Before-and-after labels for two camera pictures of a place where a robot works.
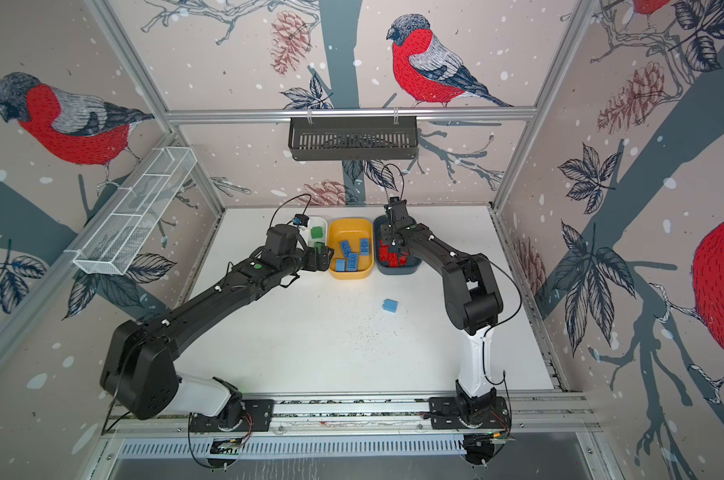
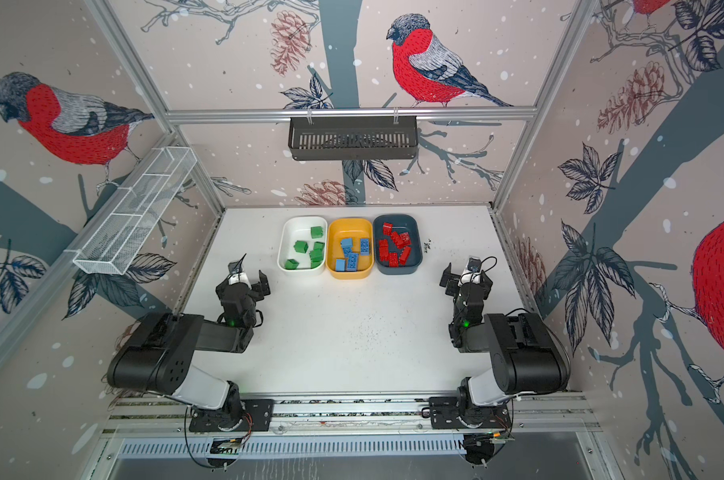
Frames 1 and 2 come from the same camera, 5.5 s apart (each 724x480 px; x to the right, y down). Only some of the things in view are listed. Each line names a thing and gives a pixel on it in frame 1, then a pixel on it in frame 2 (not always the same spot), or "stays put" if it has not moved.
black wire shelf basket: x=346 y=140 stays put
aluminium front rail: x=531 y=412 stays put
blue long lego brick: x=352 y=262 stays put
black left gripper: x=314 y=263 -> x=255 y=289
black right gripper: x=387 y=232 -> x=456 y=280
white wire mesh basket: x=134 y=210 stays put
